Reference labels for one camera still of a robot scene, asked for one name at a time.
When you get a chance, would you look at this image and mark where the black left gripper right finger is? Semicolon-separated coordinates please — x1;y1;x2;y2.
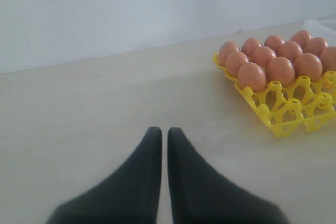
167;127;289;223

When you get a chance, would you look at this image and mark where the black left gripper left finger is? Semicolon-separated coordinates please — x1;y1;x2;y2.
47;127;162;223

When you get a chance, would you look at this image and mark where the yellow plastic egg tray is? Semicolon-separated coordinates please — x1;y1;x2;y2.
212;53;335;137

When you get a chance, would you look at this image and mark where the brown egg packed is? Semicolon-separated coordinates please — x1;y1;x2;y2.
242;38;262;58
290;30;312;49
264;35;285;54
218;41;240;67

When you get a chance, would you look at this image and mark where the brown egg back row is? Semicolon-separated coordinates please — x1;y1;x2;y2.
303;37;328;57

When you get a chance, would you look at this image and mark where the brown egg second row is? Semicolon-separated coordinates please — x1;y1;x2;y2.
319;46;336;73

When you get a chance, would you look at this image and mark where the clear plastic bin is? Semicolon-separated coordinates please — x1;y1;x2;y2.
303;19;335;37

